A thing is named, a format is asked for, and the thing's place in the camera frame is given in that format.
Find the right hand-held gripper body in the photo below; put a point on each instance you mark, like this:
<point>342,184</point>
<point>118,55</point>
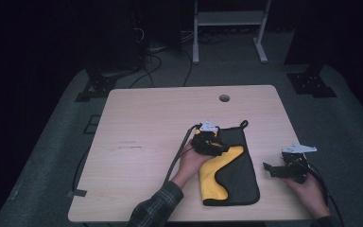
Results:
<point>291,171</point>

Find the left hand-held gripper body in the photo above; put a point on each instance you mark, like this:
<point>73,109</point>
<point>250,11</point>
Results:
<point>206,143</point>

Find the yellow and black cloth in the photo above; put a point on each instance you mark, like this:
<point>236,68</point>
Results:
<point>239,179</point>

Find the person's left hand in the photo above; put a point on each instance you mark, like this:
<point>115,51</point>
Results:
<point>189,165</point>

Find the person's right hand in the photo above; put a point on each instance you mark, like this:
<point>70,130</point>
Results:
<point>312,195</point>

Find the dark floor socket box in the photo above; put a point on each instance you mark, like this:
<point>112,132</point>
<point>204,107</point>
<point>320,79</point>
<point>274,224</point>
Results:
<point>92,124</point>

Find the grey tape strip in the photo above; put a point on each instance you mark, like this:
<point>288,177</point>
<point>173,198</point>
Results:
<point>76,193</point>

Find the black stand with base plate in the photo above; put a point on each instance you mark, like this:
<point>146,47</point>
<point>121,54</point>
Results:
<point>99,85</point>
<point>310,83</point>

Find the white metal table frame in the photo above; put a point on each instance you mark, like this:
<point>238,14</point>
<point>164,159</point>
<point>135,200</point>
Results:
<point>230,18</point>

